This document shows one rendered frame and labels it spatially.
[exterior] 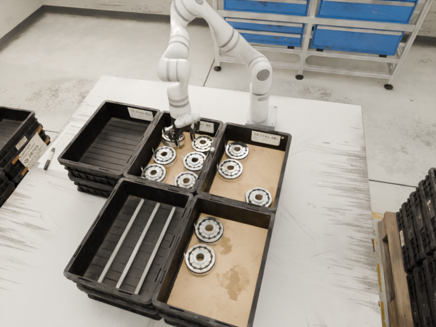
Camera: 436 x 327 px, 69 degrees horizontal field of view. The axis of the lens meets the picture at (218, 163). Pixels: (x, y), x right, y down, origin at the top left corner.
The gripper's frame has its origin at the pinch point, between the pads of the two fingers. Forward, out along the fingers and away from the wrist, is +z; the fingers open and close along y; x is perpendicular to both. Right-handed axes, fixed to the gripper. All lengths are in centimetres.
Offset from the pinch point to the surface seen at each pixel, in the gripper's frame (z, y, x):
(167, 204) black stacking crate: 17.9, 15.1, 12.1
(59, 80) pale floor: 99, 45, -235
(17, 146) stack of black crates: 48, 75, -91
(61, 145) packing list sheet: 30, 48, -57
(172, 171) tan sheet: 17.6, 6.7, -2.1
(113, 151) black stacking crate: 17.6, 25.9, -26.3
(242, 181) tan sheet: 17.7, -16.2, 17.1
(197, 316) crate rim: 8, 23, 57
